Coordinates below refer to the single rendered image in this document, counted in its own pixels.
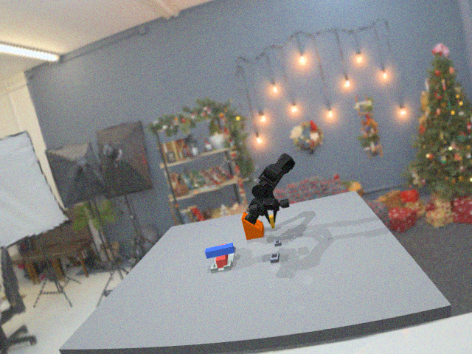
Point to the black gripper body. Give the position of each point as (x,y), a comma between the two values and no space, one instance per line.
(254,208)

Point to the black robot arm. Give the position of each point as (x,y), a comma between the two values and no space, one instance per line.
(271,178)

